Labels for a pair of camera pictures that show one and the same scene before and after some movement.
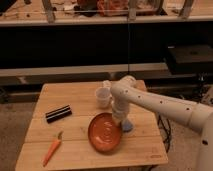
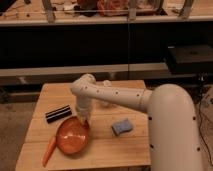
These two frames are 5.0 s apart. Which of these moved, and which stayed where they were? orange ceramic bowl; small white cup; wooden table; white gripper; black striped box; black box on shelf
Moved: white gripper; orange ceramic bowl
Stayed: black striped box; black box on shelf; wooden table; small white cup
